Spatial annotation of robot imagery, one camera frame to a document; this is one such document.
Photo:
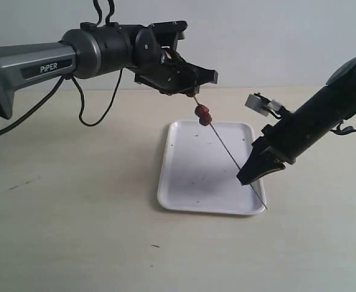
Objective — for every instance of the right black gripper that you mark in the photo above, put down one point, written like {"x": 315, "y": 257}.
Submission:
{"x": 270, "y": 152}

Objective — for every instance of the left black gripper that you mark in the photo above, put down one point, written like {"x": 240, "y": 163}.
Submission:
{"x": 157, "y": 63}

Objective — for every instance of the thin metal skewer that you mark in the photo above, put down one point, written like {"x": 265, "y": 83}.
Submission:
{"x": 229, "y": 153}

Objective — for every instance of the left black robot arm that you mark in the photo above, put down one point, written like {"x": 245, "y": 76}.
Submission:
{"x": 83, "y": 53}

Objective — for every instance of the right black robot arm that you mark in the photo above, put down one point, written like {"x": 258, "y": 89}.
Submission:
{"x": 326, "y": 110}

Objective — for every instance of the white rectangular plastic tray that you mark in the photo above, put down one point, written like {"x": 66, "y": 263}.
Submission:
{"x": 197, "y": 174}

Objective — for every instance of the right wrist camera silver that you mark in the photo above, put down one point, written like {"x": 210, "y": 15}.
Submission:
{"x": 264, "y": 106}

